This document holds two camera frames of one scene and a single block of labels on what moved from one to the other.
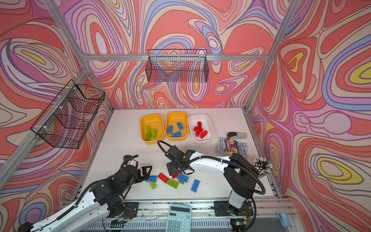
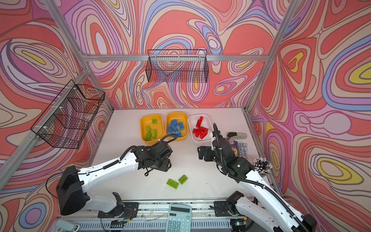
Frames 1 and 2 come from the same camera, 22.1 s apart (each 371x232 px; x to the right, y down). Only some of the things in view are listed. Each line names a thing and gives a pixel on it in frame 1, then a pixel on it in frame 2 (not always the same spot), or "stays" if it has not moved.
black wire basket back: (177, 65) stays
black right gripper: (171, 169) -> (208, 151)
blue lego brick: (195, 185) -> (176, 131)
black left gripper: (145, 175) -> (167, 165)
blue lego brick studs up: (180, 126) stays
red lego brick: (198, 130) stays
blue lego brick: (152, 179) -> (174, 123)
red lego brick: (175, 176) -> (204, 130)
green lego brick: (172, 183) stays
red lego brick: (163, 178) -> (199, 121)
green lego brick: (148, 136) stays
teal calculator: (179, 218) stays
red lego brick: (203, 135) stays
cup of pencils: (263, 166) stays
